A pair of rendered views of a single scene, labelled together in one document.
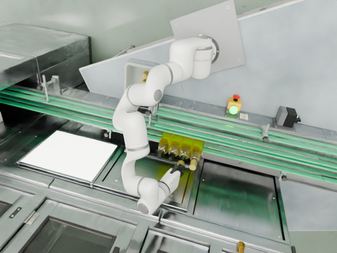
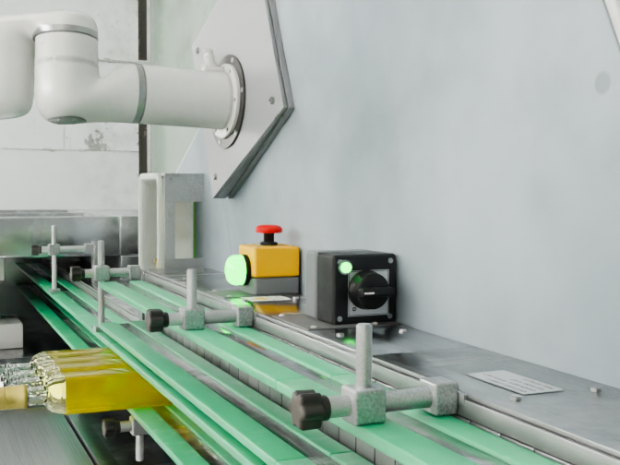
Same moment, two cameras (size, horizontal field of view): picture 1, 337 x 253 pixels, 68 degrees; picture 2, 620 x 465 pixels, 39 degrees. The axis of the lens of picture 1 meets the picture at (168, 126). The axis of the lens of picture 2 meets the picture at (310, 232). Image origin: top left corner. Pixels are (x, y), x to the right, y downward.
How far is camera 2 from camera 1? 1.65 m
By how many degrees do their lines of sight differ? 60
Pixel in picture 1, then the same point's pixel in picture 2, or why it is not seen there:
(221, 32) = (244, 32)
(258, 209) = not seen: outside the picture
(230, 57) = (260, 99)
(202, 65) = (38, 74)
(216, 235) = not seen: outside the picture
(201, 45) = (21, 19)
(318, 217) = not seen: outside the picture
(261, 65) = (316, 102)
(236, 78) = (288, 171)
